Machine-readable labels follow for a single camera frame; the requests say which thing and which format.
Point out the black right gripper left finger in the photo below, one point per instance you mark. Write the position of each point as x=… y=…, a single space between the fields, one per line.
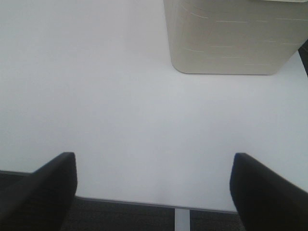
x=41 y=200

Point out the beige plastic storage basket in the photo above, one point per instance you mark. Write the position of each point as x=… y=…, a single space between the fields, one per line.
x=234 y=37

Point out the white table leg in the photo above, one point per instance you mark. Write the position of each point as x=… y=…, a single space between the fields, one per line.
x=182 y=219

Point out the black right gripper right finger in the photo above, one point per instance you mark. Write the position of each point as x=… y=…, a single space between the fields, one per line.
x=264 y=200

